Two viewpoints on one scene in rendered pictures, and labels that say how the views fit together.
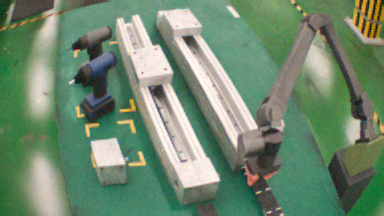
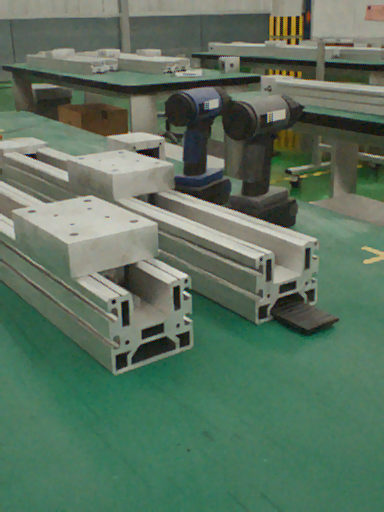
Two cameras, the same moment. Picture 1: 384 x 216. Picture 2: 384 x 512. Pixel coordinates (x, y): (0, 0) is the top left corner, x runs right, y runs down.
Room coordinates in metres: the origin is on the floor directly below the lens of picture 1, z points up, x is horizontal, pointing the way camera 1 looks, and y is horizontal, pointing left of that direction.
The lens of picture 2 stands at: (2.28, 0.09, 1.12)
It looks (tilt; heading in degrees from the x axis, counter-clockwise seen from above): 20 degrees down; 171
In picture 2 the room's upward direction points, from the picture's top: 1 degrees counter-clockwise
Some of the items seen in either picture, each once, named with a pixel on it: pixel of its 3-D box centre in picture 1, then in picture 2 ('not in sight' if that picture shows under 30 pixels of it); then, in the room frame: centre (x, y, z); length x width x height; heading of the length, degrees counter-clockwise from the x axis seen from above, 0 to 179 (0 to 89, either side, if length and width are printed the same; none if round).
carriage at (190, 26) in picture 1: (180, 24); (83, 243); (1.53, 0.09, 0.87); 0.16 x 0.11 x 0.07; 25
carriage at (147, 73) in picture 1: (148, 68); (119, 181); (1.22, 0.15, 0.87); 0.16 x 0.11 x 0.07; 25
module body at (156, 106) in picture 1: (147, 80); (121, 210); (1.22, 0.15, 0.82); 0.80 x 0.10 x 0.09; 25
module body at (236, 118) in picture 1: (202, 71); (11, 232); (1.30, -0.02, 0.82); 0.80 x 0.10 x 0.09; 25
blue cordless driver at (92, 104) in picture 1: (90, 89); (206, 146); (1.06, 0.33, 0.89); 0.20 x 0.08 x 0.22; 139
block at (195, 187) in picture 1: (198, 182); (14, 165); (0.83, -0.05, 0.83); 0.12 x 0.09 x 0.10; 115
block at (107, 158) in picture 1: (111, 162); (131, 159); (0.83, 0.21, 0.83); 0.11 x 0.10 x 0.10; 115
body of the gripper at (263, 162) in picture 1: (266, 156); not in sight; (0.87, -0.22, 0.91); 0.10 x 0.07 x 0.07; 116
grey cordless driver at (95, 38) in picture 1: (86, 57); (270, 162); (1.24, 0.41, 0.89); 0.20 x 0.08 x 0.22; 129
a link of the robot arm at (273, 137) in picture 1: (270, 142); not in sight; (0.87, -0.22, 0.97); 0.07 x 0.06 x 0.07; 113
